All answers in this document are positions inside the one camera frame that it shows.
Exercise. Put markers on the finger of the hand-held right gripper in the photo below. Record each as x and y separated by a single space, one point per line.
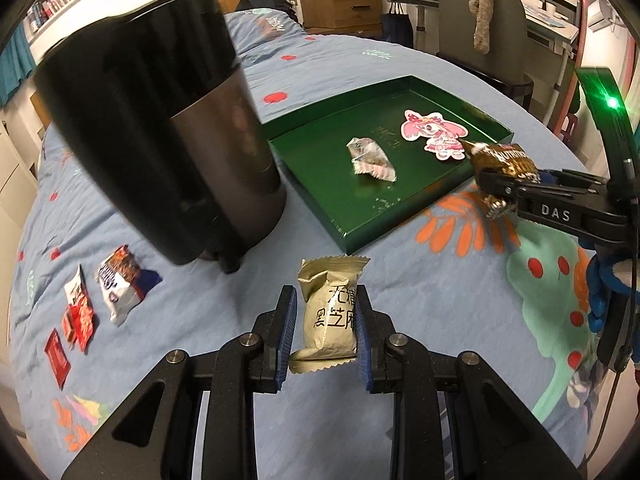
550 210
575 182

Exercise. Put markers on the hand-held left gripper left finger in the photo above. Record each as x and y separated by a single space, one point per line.
285 340

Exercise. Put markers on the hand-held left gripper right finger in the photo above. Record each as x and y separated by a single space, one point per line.
364 345

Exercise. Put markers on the olive snack packet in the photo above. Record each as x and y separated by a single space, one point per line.
330 320

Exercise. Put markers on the brown snack packet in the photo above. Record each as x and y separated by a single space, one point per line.
505 160

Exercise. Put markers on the pink cartoon card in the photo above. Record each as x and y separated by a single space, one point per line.
430 130

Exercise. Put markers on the green tray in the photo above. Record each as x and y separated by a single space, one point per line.
325 185

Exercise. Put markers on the white crinkled candy wrapper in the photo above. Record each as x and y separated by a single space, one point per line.
370 157

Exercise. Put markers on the person's right hand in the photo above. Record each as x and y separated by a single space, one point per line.
602 290

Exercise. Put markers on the printed blue blanket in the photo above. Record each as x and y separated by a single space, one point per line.
450 310

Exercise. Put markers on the grey desk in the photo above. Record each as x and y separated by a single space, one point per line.
545 30

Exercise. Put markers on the grey chair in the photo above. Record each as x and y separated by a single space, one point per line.
505 35

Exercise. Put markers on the fuzzy beige scarf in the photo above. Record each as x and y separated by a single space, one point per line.
482 15

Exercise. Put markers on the black grey cylindrical bin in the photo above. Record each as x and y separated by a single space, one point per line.
200 160

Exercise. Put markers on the small orange-red snack packet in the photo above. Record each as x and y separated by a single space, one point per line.
67 331

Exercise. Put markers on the dark blue shopping bag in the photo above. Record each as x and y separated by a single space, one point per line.
397 30

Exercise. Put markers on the wooden drawer cabinet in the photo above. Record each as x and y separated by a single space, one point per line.
345 5

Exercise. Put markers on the white wardrobe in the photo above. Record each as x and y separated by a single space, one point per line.
15 170

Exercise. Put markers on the black backpack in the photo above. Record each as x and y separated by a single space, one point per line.
265 2

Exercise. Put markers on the short teal curtain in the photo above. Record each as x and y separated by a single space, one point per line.
17 65

